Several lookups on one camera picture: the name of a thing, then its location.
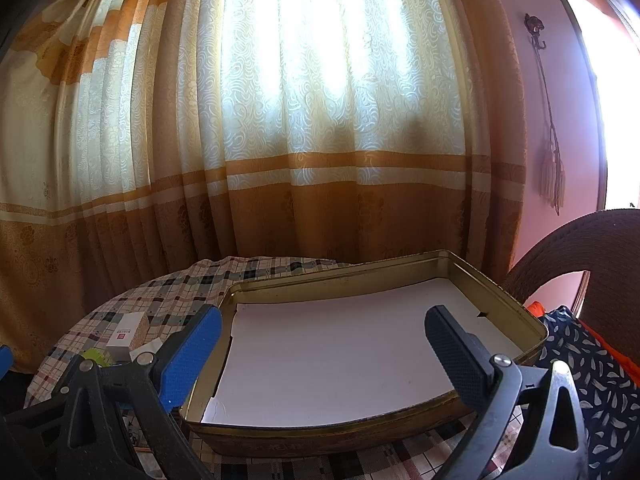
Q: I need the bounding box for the ornate metal wall hook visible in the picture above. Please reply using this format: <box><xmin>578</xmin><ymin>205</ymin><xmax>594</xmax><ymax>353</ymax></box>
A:
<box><xmin>524</xmin><ymin>12</ymin><xmax>548</xmax><ymax>53</ymax></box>

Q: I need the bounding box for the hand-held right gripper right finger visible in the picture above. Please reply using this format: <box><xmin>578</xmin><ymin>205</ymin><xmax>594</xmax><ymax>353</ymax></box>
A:
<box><xmin>424</xmin><ymin>304</ymin><xmax>591</xmax><ymax>480</ymax></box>

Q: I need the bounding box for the small white cardboard box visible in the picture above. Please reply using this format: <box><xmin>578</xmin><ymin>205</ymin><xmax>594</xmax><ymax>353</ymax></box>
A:
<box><xmin>105</xmin><ymin>311</ymin><xmax>149</xmax><ymax>363</ymax></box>

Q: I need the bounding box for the white paper piece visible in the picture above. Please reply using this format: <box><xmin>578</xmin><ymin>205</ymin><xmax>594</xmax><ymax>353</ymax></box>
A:
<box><xmin>129</xmin><ymin>341</ymin><xmax>162</xmax><ymax>362</ymax></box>

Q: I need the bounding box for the white paper liner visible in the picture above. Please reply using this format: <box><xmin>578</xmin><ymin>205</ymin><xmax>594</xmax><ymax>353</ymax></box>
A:
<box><xmin>201</xmin><ymin>277</ymin><xmax>523</xmax><ymax>427</ymax></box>

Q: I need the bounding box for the dark blue feather-print cloth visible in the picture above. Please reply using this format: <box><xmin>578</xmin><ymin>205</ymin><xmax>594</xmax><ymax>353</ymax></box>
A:
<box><xmin>537</xmin><ymin>305</ymin><xmax>640</xmax><ymax>480</ymax></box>

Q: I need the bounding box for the orange cloth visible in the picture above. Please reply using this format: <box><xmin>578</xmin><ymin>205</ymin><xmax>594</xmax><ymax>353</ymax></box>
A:
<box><xmin>525</xmin><ymin>301</ymin><xmax>640</xmax><ymax>386</ymax></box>

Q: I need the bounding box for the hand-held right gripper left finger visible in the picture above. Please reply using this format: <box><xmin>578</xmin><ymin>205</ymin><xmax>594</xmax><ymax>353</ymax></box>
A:
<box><xmin>0</xmin><ymin>304</ymin><xmax>223</xmax><ymax>480</ymax></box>

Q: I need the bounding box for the cream and orange curtain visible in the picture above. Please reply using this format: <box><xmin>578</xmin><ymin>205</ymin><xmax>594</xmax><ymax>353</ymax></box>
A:
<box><xmin>0</xmin><ymin>0</ymin><xmax>528</xmax><ymax>376</ymax></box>

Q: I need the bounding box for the gold rectangular tin box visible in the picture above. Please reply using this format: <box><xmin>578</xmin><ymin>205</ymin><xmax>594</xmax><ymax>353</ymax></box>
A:
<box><xmin>180</xmin><ymin>249</ymin><xmax>549</xmax><ymax>459</ymax></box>

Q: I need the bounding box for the tasselled curtain tieback rope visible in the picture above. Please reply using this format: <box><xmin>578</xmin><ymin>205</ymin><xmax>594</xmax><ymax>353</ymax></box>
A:
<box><xmin>534</xmin><ymin>45</ymin><xmax>567</xmax><ymax>217</ymax></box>

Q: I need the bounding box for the plaid tablecloth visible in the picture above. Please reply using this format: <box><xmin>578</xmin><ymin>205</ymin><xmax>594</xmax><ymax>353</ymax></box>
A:
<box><xmin>24</xmin><ymin>256</ymin><xmax>501</xmax><ymax>480</ymax></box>

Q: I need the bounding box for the wooden chair back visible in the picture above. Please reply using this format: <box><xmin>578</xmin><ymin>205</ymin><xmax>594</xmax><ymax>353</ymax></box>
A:
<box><xmin>502</xmin><ymin>207</ymin><xmax>640</xmax><ymax>331</ymax></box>

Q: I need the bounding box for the yellow-green small item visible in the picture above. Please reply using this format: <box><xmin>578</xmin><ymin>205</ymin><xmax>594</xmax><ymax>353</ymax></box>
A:
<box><xmin>82</xmin><ymin>347</ymin><xmax>118</xmax><ymax>368</ymax></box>

